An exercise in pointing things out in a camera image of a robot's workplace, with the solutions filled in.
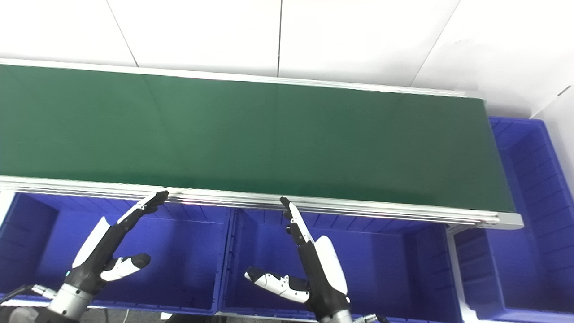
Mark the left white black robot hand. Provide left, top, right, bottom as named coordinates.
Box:
left=67, top=191, right=169, bottom=294

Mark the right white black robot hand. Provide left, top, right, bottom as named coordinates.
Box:
left=244, top=197, right=351, bottom=320

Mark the blue plastic bin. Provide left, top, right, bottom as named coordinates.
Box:
left=217, top=207, right=465, bottom=323
left=0, top=193, right=232, bottom=314
left=454, top=117, right=574, bottom=323

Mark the green conveyor belt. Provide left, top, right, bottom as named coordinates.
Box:
left=0, top=64, right=516, bottom=213
left=0, top=58, right=524, bottom=231

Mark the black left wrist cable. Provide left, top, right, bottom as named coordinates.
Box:
left=0, top=284, right=57, bottom=306

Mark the black stand bracket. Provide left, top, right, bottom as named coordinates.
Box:
left=161, top=312, right=217, bottom=323

